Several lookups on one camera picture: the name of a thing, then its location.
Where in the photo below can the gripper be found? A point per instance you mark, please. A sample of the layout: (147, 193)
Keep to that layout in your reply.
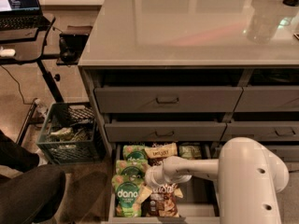
(154, 178)

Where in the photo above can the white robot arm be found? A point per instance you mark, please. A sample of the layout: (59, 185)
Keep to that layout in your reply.
(248, 175)

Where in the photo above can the open bottom left drawer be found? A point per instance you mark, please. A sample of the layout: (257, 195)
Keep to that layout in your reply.
(199, 205)

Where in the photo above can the front green dang chip bag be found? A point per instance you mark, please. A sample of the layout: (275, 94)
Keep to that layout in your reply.
(126, 189)

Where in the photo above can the green dang chip bag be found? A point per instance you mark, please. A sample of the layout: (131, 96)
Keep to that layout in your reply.
(126, 189)
(132, 168)
(134, 152)

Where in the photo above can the front brown sea salt bag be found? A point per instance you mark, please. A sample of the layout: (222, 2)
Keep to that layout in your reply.
(163, 201)

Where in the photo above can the brown sea salt bag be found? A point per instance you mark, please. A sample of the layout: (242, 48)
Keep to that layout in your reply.
(163, 201)
(158, 153)

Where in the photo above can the middle green dang chip bag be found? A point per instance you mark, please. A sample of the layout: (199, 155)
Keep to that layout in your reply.
(132, 168)

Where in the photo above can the rear brown sea salt bag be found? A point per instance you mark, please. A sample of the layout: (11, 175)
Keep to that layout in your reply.
(158, 153)

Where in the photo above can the rear green dang chip bag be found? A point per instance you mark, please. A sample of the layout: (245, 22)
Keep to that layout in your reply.
(134, 152)

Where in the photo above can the small green snack bag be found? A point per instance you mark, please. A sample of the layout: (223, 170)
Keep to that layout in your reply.
(190, 152)

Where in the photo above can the middle left grey drawer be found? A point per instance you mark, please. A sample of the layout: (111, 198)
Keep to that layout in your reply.
(174, 130)

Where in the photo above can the grey drawer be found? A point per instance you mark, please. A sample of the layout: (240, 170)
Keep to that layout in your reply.
(185, 99)
(285, 153)
(174, 130)
(269, 99)
(263, 130)

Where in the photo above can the top left grey drawer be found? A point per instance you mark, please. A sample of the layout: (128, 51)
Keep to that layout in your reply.
(185, 99)

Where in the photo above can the grey cabinet with counter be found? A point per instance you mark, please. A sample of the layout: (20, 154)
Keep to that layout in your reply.
(197, 43)

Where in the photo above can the top right grey drawer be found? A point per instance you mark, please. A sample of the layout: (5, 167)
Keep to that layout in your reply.
(269, 99)

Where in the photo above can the bottom right grey drawer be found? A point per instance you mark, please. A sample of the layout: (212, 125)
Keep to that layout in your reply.
(285, 153)

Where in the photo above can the middle right grey drawer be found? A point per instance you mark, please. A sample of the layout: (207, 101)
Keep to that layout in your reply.
(263, 130)

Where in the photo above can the green plastic crate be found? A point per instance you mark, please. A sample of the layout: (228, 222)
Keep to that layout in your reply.
(70, 134)

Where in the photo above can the person's dark trouser legs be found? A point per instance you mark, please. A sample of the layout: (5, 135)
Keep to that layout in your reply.
(34, 196)

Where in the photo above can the black object on desk shelf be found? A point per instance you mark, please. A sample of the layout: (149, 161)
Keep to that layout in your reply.
(72, 42)

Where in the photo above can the black laptop stand desk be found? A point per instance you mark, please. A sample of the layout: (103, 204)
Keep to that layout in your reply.
(33, 51)

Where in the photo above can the white mouse device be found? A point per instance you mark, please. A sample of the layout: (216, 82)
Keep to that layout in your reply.
(7, 53)

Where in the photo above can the open laptop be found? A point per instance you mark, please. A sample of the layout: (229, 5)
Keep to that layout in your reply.
(19, 14)

